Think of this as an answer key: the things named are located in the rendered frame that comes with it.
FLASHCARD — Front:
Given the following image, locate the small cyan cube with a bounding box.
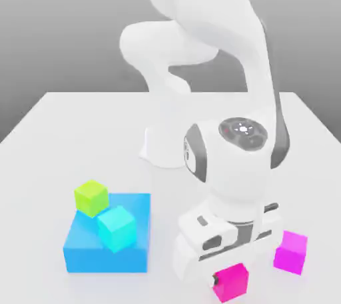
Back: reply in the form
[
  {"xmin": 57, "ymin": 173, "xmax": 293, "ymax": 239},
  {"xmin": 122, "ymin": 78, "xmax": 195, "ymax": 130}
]
[{"xmin": 97, "ymin": 205, "xmax": 137, "ymax": 255}]

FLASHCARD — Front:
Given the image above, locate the small lime green cube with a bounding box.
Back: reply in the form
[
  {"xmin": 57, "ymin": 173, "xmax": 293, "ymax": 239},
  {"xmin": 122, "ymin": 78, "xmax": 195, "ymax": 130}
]
[{"xmin": 73, "ymin": 179, "xmax": 111, "ymax": 219}]

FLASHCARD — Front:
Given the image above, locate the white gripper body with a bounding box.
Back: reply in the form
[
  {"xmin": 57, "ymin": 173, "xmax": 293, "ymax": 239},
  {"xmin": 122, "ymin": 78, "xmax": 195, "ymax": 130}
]
[{"xmin": 172, "ymin": 211, "xmax": 284, "ymax": 283}]

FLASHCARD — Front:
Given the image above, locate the small magenta cube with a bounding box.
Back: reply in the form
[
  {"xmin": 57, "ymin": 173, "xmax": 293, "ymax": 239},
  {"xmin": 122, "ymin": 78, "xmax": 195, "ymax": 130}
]
[{"xmin": 272, "ymin": 230, "xmax": 309, "ymax": 276}]

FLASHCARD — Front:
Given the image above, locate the small pink cube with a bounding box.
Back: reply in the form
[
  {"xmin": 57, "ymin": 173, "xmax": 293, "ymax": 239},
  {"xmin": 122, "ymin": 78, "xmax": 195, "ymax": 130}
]
[{"xmin": 212, "ymin": 262, "xmax": 250, "ymax": 304}]

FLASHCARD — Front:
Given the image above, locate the large blue box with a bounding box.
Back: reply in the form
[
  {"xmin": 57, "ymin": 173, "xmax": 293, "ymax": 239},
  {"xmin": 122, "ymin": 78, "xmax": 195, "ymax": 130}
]
[{"xmin": 63, "ymin": 193, "xmax": 152, "ymax": 274}]

